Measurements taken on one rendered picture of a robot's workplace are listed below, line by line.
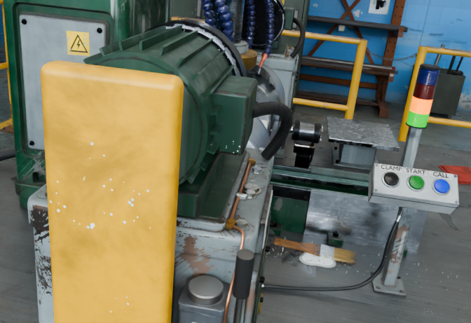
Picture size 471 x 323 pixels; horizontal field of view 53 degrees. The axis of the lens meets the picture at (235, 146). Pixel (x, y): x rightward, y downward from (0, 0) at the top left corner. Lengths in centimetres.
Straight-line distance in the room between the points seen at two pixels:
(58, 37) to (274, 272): 72
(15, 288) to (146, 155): 69
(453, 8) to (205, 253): 586
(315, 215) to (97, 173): 86
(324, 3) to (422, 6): 114
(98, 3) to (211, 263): 69
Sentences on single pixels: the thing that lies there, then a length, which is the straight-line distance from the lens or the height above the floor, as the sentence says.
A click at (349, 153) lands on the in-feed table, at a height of 84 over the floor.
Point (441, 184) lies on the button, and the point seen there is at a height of 107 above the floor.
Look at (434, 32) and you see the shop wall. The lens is 628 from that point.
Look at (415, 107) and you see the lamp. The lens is 155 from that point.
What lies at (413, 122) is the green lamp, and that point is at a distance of 156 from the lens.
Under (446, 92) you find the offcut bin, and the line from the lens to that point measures 592.
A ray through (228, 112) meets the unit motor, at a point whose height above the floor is 129.
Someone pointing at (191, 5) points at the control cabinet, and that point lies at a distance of 441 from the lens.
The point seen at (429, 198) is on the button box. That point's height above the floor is 105.
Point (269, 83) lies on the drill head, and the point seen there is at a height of 113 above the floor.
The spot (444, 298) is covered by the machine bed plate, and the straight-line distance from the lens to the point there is 120.
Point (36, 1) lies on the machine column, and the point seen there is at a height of 133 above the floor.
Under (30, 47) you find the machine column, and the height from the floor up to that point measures 123.
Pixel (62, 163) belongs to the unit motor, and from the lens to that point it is 48.
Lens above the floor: 145
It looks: 21 degrees down
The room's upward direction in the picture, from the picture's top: 6 degrees clockwise
